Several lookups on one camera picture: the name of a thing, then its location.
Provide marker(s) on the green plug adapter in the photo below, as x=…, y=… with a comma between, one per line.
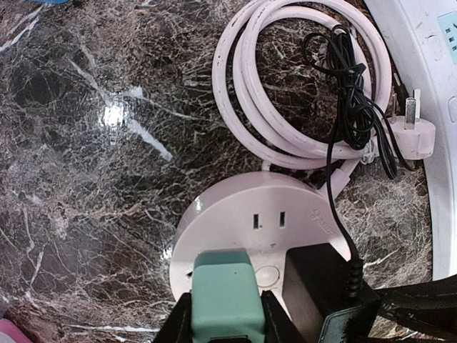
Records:
x=225, y=301

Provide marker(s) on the white multicolour power strip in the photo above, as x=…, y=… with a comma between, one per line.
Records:
x=421, y=38

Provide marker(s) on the pink round socket base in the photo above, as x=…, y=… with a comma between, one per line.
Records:
x=262, y=213

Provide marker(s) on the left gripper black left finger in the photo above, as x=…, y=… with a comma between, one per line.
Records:
x=177, y=327

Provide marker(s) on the blue square plug adapter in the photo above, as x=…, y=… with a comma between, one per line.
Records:
x=51, y=2

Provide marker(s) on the black power adapter brick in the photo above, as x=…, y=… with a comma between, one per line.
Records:
x=314, y=293

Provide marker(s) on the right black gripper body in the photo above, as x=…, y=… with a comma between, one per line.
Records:
x=428, y=308

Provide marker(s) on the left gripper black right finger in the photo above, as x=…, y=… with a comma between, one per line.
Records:
x=279, y=328

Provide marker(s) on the pink triangular power socket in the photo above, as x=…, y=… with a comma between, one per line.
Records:
x=10, y=333

